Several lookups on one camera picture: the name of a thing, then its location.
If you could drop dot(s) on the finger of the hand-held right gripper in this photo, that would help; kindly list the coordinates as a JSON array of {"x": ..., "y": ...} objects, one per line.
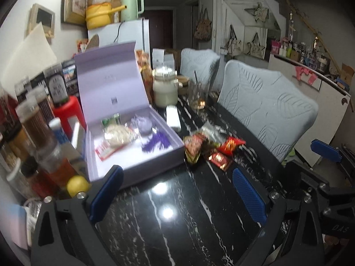
[
  {"x": 324, "y": 149},
  {"x": 305, "y": 177}
]

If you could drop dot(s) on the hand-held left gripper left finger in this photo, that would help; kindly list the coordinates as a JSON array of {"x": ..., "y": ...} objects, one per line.
[{"x": 106, "y": 192}]

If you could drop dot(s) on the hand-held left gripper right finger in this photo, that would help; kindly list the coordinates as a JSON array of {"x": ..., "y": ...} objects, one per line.
[{"x": 249, "y": 196}]

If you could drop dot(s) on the red white snack packet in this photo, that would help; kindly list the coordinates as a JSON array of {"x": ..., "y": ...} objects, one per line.
[{"x": 105, "y": 149}]

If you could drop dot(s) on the purple tassel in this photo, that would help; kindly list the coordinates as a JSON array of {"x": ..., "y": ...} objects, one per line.
[{"x": 155, "y": 142}]

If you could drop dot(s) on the patterned orange pouch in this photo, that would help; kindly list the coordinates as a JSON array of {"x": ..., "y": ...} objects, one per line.
[{"x": 194, "y": 146}]

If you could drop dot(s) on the lavender gift box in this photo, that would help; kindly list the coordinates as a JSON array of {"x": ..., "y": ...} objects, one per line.
[{"x": 111, "y": 83}]

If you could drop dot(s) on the person's right hand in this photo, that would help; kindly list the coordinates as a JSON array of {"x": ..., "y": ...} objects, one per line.
[{"x": 338, "y": 242}]

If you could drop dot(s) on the lemon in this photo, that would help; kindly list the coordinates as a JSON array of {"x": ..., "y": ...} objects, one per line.
[{"x": 77, "y": 185}]

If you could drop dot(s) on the orange liquid jar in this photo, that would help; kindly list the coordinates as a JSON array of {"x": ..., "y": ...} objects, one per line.
[{"x": 61, "y": 171}]

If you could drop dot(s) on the slim white box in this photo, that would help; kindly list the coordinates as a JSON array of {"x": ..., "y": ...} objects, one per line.
[{"x": 75, "y": 134}]

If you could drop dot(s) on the black-lid jar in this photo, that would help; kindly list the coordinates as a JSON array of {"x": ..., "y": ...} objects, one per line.
[{"x": 36, "y": 177}]

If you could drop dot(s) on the blue tube with white cap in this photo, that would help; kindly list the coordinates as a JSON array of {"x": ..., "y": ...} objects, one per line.
[{"x": 59, "y": 133}]

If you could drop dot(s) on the large leaf-pattern chair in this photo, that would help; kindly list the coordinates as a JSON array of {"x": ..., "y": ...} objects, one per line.
[{"x": 266, "y": 99}]

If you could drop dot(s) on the pink cloth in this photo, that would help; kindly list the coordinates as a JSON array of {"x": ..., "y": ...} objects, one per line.
[{"x": 305, "y": 73}]

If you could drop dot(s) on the red container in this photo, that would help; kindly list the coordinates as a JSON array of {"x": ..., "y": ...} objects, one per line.
[{"x": 69, "y": 113}]

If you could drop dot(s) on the brown powder jar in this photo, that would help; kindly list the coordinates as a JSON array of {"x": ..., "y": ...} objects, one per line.
[{"x": 36, "y": 124}]

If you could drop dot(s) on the row of bottles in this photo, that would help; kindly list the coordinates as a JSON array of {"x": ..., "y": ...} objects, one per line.
[{"x": 299, "y": 54}]

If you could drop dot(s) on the yellow content jar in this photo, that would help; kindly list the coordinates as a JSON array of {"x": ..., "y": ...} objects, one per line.
[{"x": 19, "y": 144}]

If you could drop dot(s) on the long white box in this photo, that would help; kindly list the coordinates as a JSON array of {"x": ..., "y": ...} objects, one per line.
[{"x": 173, "y": 117}]

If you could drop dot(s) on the dark-label clear jar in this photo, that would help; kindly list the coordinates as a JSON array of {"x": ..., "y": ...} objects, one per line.
[{"x": 45, "y": 108}]

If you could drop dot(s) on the drinking glass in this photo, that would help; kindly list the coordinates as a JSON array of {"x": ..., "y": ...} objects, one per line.
[{"x": 198, "y": 97}]

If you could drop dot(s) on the dark jar with label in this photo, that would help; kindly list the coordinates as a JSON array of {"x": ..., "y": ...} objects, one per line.
[{"x": 58, "y": 88}]

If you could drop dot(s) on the cream ceramic jar with lid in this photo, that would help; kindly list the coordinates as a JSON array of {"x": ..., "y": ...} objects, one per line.
[{"x": 165, "y": 91}]

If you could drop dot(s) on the wide canvas tote bag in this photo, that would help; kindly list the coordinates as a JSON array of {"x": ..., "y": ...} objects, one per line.
[{"x": 256, "y": 48}]

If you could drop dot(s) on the black boxes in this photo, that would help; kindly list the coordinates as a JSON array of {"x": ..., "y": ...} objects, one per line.
[{"x": 69, "y": 74}]

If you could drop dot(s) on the red content jar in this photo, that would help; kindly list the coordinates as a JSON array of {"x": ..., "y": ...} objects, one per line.
[{"x": 8, "y": 110}]

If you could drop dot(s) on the brown wooden bowl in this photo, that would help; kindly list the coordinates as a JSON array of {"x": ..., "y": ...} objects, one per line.
[{"x": 183, "y": 84}]

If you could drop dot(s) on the dark drinking straw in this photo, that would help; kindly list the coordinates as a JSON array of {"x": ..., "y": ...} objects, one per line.
[{"x": 196, "y": 77}]

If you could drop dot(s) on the orange snack bags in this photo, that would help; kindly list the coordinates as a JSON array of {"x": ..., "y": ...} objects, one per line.
[{"x": 145, "y": 66}]

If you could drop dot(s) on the small clear-lid jar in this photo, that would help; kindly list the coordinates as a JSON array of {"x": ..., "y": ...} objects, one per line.
[{"x": 23, "y": 88}]

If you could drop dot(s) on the small canvas tote bag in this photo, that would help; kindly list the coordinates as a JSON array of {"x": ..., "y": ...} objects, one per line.
[{"x": 233, "y": 45}]

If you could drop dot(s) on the small leaf-pattern chair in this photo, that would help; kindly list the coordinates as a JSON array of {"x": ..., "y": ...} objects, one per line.
[{"x": 199, "y": 63}]

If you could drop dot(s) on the white carton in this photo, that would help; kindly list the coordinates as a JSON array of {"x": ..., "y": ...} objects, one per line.
[{"x": 160, "y": 58}]

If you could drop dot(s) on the red snack pack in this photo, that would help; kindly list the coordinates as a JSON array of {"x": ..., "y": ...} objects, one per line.
[{"x": 82, "y": 45}]

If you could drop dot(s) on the woven fan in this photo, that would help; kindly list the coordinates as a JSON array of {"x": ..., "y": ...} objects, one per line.
[{"x": 93, "y": 43}]

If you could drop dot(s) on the star-shaped bag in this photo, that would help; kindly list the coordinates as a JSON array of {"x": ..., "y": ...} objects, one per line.
[{"x": 258, "y": 12}]

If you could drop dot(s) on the white foam board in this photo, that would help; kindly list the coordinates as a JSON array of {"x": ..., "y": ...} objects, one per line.
[{"x": 30, "y": 55}]

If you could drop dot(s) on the white mini fridge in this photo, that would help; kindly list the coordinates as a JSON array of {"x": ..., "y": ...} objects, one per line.
[{"x": 130, "y": 32}]

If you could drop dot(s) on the brown patterned bag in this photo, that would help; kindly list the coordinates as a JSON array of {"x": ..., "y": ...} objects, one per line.
[{"x": 202, "y": 29}]

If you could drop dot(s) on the dark brown door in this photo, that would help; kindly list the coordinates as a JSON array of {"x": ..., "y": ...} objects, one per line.
[{"x": 159, "y": 29}]

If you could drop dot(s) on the yellow pot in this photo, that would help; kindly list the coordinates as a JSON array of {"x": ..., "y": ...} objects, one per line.
[{"x": 98, "y": 15}]

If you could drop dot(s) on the green electric kettle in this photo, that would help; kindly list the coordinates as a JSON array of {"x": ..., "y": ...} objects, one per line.
[{"x": 131, "y": 8}]

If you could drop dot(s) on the framed picture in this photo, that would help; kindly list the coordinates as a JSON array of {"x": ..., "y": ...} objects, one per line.
[{"x": 75, "y": 0}]

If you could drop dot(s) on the beige wall panel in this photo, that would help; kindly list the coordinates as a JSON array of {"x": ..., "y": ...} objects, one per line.
[{"x": 41, "y": 19}]

